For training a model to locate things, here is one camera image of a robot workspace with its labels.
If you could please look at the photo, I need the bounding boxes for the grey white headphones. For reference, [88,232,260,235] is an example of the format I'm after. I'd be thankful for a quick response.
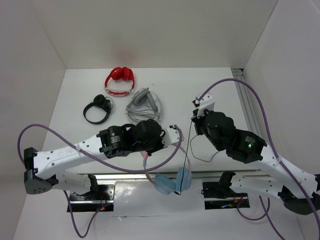
[125,87,162,124]

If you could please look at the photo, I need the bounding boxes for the pink blue cat-ear headphones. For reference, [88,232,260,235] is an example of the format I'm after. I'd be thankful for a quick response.
[145,146,193,196]

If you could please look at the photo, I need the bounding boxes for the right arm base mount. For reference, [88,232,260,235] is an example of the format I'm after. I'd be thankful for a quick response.
[201,181,250,210]

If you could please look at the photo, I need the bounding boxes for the thin black headphone cable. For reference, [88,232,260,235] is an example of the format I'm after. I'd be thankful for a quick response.
[174,117,221,196]

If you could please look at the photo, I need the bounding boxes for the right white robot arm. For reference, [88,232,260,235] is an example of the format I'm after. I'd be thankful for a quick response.
[191,109,320,215]

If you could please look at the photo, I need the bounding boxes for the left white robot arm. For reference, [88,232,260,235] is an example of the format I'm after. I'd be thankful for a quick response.
[20,119,167,200]

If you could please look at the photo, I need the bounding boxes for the aluminium rail front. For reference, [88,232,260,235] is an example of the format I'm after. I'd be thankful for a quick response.
[95,170,265,181]

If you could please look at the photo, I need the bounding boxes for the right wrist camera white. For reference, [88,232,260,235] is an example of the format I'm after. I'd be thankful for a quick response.
[192,92,215,119]

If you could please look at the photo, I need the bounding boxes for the aluminium rail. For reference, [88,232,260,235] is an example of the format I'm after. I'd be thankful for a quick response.
[231,67,253,106]
[95,170,265,181]

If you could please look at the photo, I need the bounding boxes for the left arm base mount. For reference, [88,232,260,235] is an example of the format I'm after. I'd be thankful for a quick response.
[69,181,116,213]

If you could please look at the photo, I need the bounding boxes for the aluminium rail right side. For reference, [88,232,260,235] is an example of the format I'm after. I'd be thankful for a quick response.
[231,67,253,106]

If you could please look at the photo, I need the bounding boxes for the black headphones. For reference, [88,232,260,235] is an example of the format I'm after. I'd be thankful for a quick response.
[82,94,114,125]

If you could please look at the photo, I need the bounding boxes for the red white headphones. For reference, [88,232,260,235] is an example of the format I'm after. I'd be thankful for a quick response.
[104,66,135,98]

